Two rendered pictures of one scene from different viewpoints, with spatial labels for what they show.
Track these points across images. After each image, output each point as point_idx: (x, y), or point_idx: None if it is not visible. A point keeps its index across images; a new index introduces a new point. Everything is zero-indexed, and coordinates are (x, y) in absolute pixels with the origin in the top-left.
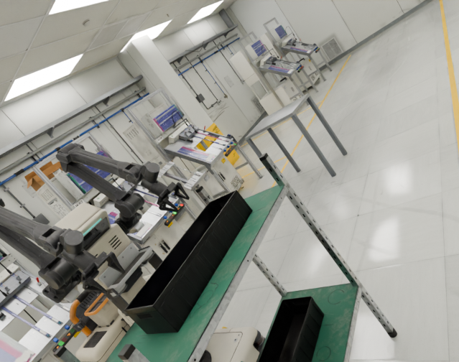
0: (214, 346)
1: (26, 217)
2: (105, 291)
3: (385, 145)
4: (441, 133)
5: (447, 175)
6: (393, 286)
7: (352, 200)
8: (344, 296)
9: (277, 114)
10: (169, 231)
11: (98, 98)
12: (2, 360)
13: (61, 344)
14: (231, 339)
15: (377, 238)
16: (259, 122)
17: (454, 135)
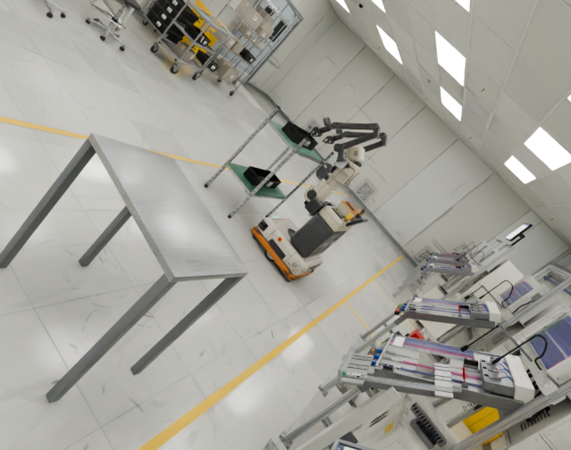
0: (286, 233)
1: (361, 132)
2: (325, 142)
3: None
4: None
5: None
6: None
7: (132, 220)
8: (233, 166)
9: (167, 201)
10: (382, 427)
11: None
12: (429, 300)
13: (399, 304)
14: (277, 224)
15: None
16: (191, 271)
17: (12, 125)
